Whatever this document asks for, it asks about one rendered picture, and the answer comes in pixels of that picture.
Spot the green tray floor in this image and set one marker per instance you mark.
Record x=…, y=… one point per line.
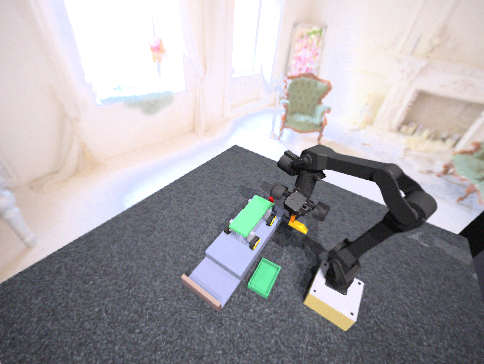
x=264, y=277

